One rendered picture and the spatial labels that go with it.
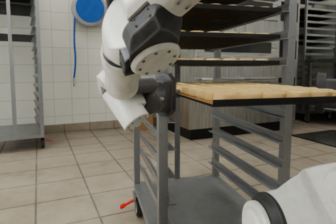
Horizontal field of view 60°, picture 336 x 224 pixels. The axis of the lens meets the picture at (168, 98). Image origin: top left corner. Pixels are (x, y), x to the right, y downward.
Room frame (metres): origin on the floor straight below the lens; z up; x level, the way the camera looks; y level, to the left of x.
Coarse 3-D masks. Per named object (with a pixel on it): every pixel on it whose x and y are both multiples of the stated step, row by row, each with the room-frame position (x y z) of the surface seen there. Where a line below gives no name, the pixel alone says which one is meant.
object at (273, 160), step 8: (216, 128) 1.56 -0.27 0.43; (224, 136) 1.46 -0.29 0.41; (232, 136) 1.38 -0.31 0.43; (240, 144) 1.30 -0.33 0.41; (248, 144) 1.23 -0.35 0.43; (248, 152) 1.18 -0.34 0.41; (256, 152) 1.17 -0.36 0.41; (264, 152) 1.11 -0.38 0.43; (264, 160) 1.07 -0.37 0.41; (272, 160) 1.06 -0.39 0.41; (280, 160) 1.01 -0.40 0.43
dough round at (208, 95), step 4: (204, 92) 0.68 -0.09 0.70; (208, 92) 0.67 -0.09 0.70; (212, 92) 0.67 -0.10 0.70; (216, 92) 0.67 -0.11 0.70; (220, 92) 0.67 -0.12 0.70; (204, 96) 0.68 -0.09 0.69; (208, 96) 0.67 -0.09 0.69; (212, 96) 0.67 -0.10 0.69; (208, 100) 0.67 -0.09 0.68; (212, 100) 0.67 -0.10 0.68
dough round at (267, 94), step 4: (264, 92) 0.67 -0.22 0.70; (268, 92) 0.66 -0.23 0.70; (272, 92) 0.65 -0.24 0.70; (276, 92) 0.65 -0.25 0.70; (280, 92) 0.65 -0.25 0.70; (284, 92) 0.65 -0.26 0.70; (264, 96) 0.66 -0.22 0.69; (268, 96) 0.65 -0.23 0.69; (272, 96) 0.64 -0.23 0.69; (276, 96) 0.64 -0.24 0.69; (280, 96) 0.64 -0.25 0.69; (284, 96) 0.65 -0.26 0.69
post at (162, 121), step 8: (160, 72) 0.89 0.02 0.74; (160, 120) 0.89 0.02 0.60; (160, 128) 0.89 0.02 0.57; (160, 136) 0.89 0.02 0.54; (160, 144) 0.89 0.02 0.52; (160, 152) 0.89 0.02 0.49; (160, 160) 0.89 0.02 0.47; (160, 168) 0.89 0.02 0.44; (160, 176) 0.89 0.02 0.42; (160, 184) 0.89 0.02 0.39; (160, 192) 0.89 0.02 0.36; (160, 200) 0.89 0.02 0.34; (160, 208) 0.89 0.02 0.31; (160, 216) 0.89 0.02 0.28
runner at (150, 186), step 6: (144, 168) 1.50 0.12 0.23; (144, 174) 1.34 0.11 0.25; (150, 180) 1.33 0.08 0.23; (150, 186) 1.19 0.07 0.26; (150, 192) 1.19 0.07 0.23; (156, 192) 1.20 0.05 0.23; (156, 198) 1.08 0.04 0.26; (156, 204) 1.07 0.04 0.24; (168, 216) 0.99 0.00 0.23; (168, 222) 0.95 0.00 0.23
